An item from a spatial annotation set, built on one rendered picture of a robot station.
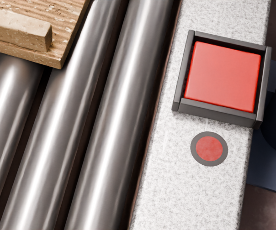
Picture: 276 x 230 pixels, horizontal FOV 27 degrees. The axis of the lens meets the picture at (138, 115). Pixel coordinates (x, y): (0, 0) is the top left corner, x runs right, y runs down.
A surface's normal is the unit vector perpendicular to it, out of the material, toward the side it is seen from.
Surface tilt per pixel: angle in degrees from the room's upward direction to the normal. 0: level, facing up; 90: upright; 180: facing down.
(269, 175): 0
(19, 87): 31
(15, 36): 89
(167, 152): 0
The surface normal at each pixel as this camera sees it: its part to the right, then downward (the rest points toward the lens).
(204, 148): 0.07, -0.45
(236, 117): -0.22, 0.87
